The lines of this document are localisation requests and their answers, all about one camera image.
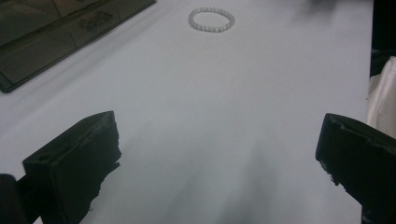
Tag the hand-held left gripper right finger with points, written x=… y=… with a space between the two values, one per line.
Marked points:
x=364 y=155

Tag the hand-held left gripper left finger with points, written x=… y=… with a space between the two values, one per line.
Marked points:
x=71 y=161

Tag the smoky transparent drawer box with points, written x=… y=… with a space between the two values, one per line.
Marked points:
x=46 y=37

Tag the white cloth curtain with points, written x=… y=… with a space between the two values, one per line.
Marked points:
x=384 y=99

